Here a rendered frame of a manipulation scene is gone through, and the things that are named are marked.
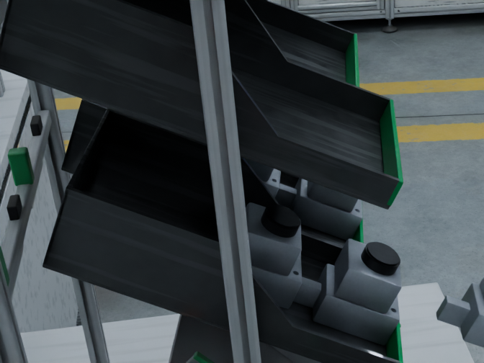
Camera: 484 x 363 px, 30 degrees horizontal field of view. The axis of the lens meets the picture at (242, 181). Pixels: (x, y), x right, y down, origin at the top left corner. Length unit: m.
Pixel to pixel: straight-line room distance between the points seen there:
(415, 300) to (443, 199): 1.90
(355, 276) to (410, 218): 2.42
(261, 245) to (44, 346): 0.70
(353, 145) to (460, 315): 0.17
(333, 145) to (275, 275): 0.12
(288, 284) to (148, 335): 0.62
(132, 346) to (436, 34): 3.53
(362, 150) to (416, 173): 2.70
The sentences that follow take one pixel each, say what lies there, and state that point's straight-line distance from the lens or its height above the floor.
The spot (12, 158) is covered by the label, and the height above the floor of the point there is 1.34.
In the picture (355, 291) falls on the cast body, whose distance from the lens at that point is 0.71.
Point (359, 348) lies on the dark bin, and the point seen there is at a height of 1.22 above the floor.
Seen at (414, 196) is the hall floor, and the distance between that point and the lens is 3.24.
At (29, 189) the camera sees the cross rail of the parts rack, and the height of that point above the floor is 1.31.
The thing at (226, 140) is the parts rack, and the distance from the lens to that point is 0.57.
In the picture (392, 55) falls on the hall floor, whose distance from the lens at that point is 4.40.
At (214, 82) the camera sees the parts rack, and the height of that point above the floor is 1.46.
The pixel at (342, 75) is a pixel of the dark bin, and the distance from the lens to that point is 0.82.
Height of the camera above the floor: 1.68
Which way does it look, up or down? 30 degrees down
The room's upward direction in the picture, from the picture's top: 6 degrees counter-clockwise
